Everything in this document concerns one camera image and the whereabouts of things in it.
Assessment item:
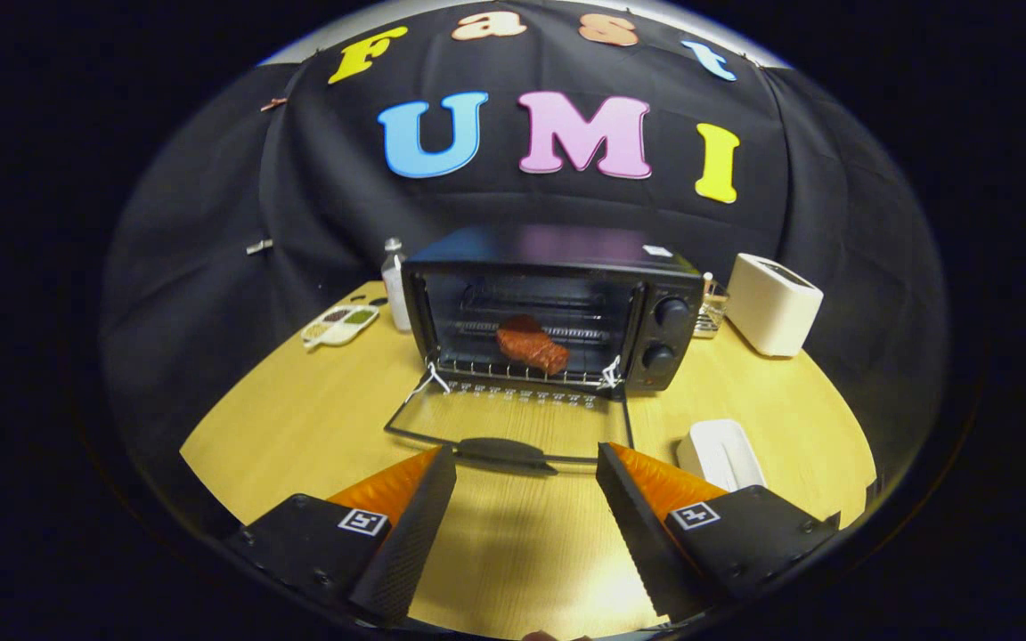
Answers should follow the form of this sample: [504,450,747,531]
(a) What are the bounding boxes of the white divided seasoning dish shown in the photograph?
[301,304,380,348]

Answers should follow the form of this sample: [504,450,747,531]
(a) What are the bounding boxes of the reddish brown meat piece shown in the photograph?
[496,314,571,377]

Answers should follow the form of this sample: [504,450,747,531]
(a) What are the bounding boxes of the white pop-up toaster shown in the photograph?
[725,253,825,359]

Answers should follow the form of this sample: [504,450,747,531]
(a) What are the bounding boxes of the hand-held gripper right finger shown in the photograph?
[596,442,842,624]

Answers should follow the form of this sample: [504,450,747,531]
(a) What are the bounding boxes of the black toaster oven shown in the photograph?
[384,224,706,475]

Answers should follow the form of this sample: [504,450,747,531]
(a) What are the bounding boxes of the white ribbed plate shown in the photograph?
[676,418,768,493]

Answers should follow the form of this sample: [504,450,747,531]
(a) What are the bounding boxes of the clear plastic bottle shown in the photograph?
[381,237,413,334]

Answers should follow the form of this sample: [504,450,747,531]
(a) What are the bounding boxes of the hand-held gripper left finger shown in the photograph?
[226,445,459,627]

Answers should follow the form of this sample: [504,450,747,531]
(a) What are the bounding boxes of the metal wire rack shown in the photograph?
[694,272,730,340]

